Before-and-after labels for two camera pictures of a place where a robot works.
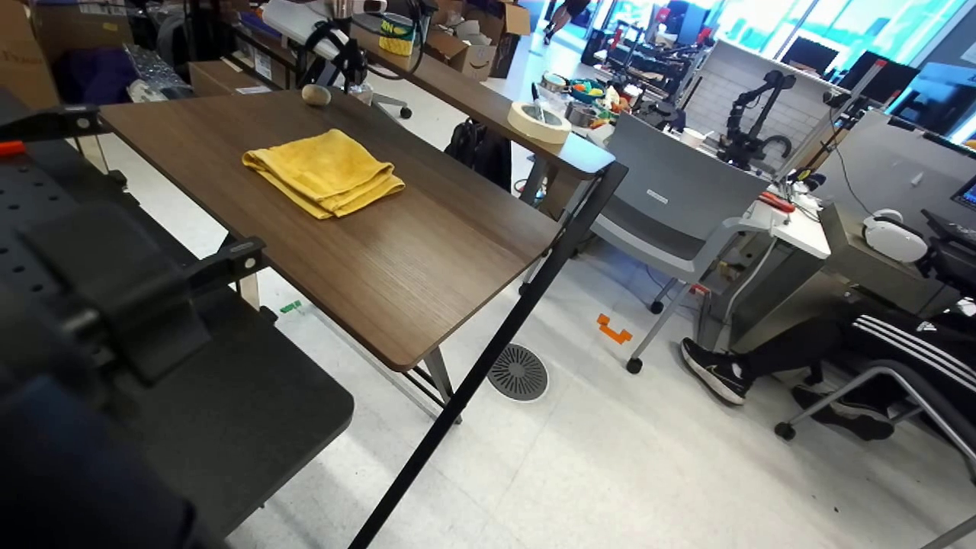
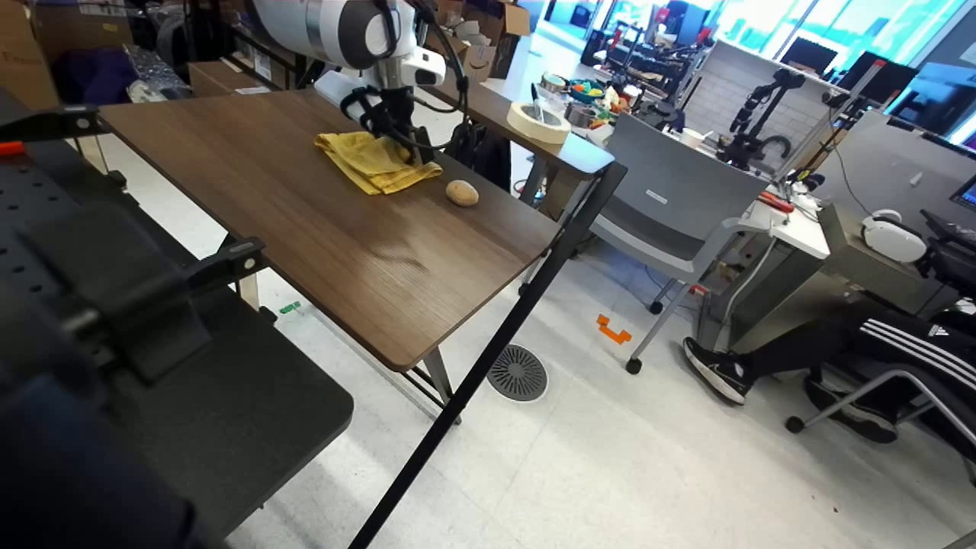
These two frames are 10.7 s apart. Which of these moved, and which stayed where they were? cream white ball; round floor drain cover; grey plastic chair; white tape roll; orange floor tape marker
Moved: cream white ball
Stayed: round floor drain cover; grey plastic chair; orange floor tape marker; white tape roll
